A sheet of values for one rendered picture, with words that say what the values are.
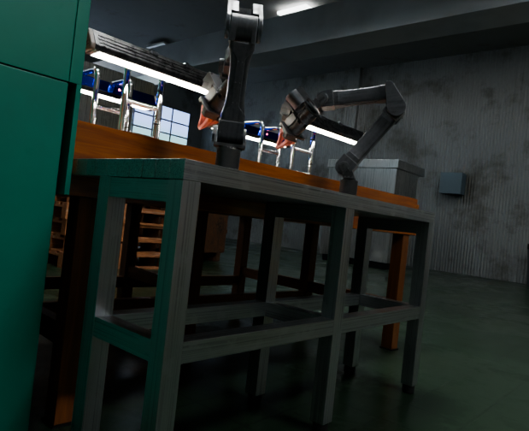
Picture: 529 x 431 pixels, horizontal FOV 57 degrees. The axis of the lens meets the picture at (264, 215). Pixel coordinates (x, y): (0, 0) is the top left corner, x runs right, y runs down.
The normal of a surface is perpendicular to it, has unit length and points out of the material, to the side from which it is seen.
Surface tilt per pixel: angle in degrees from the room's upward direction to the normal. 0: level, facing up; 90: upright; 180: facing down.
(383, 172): 90
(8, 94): 90
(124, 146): 90
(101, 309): 90
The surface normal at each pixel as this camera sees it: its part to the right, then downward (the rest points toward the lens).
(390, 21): -0.65, -0.08
